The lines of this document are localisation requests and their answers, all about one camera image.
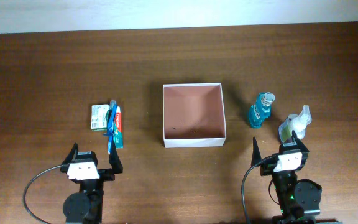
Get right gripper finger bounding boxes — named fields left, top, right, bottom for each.
left=251, top=136, right=262, bottom=167
left=291, top=131, right=309, bottom=153

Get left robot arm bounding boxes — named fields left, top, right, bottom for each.
left=60, top=143, right=123, bottom=224

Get Colgate toothpaste tube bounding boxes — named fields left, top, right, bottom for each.
left=113, top=106, right=124, bottom=149

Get clear pump soap bottle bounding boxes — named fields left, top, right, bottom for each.
left=278, top=105, right=312, bottom=143

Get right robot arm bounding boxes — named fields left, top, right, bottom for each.
left=243, top=133, right=340, bottom=224

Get white cardboard box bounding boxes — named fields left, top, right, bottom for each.
left=162, top=83, right=227, bottom=148

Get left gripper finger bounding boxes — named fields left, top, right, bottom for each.
left=109, top=142, right=123, bottom=174
left=62, top=143, right=78, bottom=165

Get green white soap box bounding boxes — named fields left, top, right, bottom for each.
left=90, top=104, right=110, bottom=131

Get blue toothbrush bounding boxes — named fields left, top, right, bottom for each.
left=106, top=100, right=117, bottom=154

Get blue mouthwash bottle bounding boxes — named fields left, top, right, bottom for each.
left=248, top=92, right=275, bottom=129

